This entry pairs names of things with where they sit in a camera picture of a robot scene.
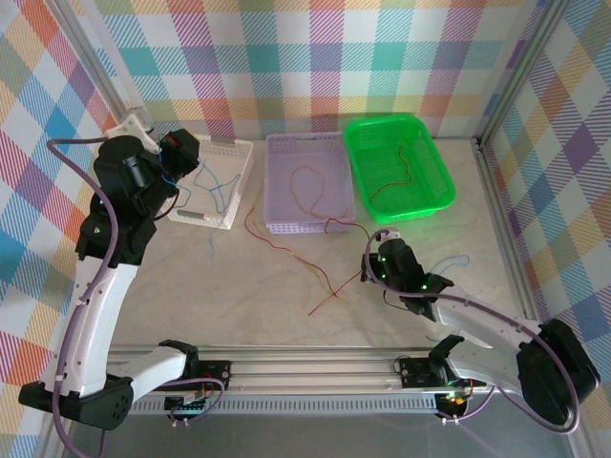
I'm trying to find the red cable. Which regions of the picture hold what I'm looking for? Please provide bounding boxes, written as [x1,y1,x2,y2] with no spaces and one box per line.
[307,218,374,316]
[244,205,306,263]
[369,145,414,204]

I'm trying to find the thin orange cable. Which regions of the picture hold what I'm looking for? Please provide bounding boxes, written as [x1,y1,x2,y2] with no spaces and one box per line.
[289,165,349,220]

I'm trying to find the green perforated plastic basket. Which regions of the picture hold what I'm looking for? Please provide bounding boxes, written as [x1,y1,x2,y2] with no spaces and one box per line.
[343,113,458,224]

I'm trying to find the white perforated plastic basket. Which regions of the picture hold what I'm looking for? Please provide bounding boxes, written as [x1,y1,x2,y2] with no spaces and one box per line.
[166,134,255,231]

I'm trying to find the lavender perforated plastic basket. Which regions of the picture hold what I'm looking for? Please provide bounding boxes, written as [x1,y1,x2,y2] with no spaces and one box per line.
[263,132,357,236]

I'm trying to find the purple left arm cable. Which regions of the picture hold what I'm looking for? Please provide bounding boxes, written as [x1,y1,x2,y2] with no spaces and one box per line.
[46,136,225,458]

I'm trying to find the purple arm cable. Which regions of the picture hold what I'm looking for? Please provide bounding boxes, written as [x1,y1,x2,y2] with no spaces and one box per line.
[46,136,225,458]
[365,228,581,435]

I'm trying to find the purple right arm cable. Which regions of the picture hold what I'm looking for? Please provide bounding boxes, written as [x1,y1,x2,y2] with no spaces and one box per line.
[365,228,581,435]

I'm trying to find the aluminium frame post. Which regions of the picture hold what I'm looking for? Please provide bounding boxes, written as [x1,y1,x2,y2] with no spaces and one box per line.
[56,0,147,152]
[476,0,572,147]

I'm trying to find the aluminium table edge rail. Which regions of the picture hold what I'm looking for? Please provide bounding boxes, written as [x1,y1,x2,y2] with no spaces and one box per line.
[472,136,545,323]

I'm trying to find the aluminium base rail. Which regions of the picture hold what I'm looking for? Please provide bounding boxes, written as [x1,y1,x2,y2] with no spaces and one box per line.
[107,346,519,398]

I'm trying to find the slotted grey cable duct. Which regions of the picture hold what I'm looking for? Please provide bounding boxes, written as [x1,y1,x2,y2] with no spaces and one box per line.
[128,398,440,417]

